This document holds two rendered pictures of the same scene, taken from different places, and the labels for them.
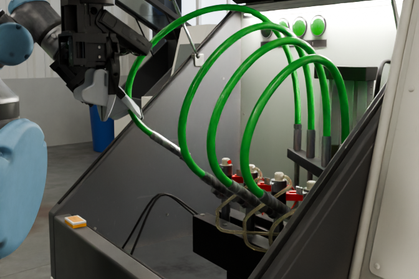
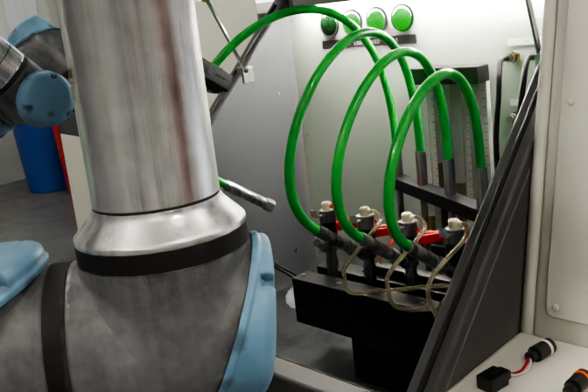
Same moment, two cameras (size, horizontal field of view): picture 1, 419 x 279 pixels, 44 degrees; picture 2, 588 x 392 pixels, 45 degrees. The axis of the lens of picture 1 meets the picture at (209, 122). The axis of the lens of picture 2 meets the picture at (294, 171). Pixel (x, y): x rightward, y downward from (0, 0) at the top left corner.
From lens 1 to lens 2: 23 cm
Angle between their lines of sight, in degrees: 11
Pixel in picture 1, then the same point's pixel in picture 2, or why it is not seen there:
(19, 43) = (58, 97)
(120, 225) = not seen: hidden behind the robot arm
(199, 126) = (258, 158)
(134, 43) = (213, 79)
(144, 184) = not seen: hidden behind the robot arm
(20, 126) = (266, 243)
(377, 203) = (545, 237)
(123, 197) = not seen: hidden behind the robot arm
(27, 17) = (40, 55)
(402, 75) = (556, 86)
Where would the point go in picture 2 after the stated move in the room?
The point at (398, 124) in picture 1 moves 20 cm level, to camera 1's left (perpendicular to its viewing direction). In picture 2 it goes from (559, 144) to (407, 168)
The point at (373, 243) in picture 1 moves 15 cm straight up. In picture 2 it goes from (548, 282) to (543, 165)
